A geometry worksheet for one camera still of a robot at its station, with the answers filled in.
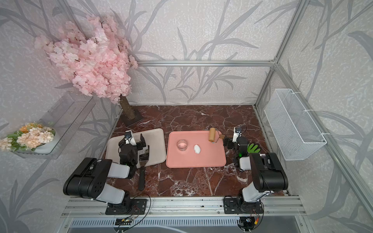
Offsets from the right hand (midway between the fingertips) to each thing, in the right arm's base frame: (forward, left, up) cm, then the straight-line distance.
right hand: (233, 134), depth 95 cm
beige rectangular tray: (0, +53, -4) cm, 53 cm away
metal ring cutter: (-5, +35, -5) cm, 35 cm away
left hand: (-3, +64, +5) cm, 64 cm away
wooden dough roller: (+1, +14, -3) cm, 14 cm away
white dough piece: (-8, +24, -5) cm, 26 cm away
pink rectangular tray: (-8, +27, -5) cm, 28 cm away
